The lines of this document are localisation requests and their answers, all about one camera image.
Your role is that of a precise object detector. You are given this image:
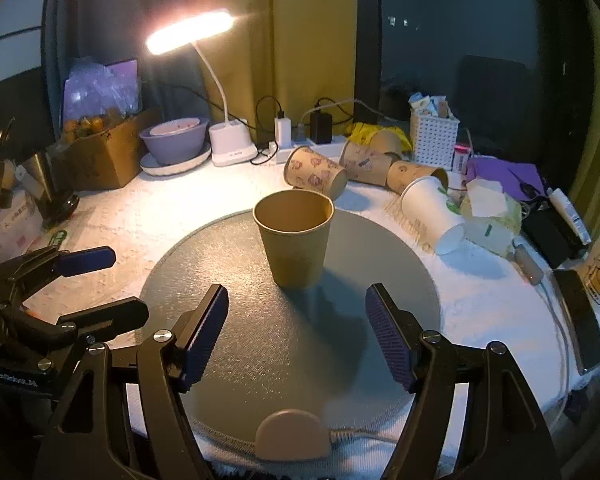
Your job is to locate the dark metal container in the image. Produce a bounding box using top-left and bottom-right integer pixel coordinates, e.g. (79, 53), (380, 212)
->
(19, 149), (82, 227)

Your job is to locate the black charger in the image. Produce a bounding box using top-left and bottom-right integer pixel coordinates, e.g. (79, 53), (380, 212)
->
(310, 110), (334, 145)

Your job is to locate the small brown cylinder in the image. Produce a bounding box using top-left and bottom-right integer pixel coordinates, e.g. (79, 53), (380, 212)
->
(512, 242), (545, 286)

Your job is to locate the pale pink bowl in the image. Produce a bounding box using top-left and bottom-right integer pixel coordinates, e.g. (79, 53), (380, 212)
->
(149, 118), (202, 137)

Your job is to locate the bunch of small packets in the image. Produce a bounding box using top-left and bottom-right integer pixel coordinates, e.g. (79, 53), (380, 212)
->
(410, 92), (456, 119)

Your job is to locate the purple bowl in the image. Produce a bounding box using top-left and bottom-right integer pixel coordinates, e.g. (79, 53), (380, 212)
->
(140, 116), (211, 166)

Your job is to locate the black box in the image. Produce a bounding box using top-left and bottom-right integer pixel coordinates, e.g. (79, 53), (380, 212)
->
(522, 207), (584, 269)

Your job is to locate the grey curtain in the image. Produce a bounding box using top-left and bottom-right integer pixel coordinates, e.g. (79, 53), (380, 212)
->
(41, 0), (207, 128)

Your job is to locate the white tube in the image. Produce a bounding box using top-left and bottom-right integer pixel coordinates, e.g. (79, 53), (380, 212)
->
(547, 187), (594, 246)

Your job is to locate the white controller cable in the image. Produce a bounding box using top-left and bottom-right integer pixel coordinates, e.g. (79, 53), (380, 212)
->
(329, 426), (399, 444)

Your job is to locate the black smartphone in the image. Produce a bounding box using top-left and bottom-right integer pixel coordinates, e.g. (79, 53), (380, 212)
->
(551, 269), (600, 375)

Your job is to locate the purple plate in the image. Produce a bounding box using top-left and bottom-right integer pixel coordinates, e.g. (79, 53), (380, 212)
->
(140, 142), (213, 177)

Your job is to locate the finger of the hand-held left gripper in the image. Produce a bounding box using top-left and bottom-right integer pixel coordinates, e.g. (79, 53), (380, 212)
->
(0, 246), (117, 311)
(0, 296), (150, 357)

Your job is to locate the white power strip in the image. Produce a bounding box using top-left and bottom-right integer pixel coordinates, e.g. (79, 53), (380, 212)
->
(267, 132), (348, 163)

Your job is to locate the white desk lamp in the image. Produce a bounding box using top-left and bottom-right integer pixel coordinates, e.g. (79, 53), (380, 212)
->
(146, 7), (258, 167)

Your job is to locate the printed brown paper cup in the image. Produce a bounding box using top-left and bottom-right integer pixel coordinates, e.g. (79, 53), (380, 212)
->
(285, 146), (349, 200)
(370, 129), (404, 159)
(339, 139), (401, 186)
(386, 160), (450, 196)

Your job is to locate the pile of small oranges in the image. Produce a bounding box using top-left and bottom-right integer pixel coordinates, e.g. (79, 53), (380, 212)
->
(62, 115), (127, 137)

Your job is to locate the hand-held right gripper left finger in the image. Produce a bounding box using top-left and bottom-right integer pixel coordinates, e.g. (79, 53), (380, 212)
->
(32, 284), (230, 480)

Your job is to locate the yellow cloth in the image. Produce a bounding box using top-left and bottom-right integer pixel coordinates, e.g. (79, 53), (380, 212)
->
(346, 121), (414, 154)

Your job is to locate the white paper cup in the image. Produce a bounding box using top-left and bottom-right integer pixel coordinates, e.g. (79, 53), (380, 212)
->
(400, 175), (467, 256)

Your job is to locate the purple cloth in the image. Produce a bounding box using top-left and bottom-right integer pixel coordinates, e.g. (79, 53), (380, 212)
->
(464, 155), (549, 199)

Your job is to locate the white plastic basket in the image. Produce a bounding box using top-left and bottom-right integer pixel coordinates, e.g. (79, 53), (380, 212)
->
(409, 107), (461, 170)

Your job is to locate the white printed packet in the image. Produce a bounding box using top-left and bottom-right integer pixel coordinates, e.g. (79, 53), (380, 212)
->
(0, 189), (48, 263)

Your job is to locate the plain brown paper cup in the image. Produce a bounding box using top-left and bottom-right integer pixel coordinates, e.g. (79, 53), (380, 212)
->
(253, 190), (335, 289)

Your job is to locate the translucent plastic container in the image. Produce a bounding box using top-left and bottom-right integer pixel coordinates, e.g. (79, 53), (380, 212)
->
(464, 220), (514, 259)

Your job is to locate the round grey mat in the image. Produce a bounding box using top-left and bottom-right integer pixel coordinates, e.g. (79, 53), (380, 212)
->
(139, 207), (442, 453)

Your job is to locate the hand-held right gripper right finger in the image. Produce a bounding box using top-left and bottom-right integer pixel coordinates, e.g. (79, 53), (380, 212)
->
(365, 283), (563, 480)

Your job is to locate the black cable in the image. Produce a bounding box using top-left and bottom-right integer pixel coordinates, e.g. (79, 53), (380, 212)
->
(251, 96), (287, 166)
(299, 97), (356, 127)

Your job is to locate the clear plastic bag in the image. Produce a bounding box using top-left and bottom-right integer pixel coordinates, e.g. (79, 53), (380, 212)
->
(62, 57), (143, 126)

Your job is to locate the cardboard box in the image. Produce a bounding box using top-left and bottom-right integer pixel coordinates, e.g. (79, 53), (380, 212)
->
(54, 107), (162, 192)

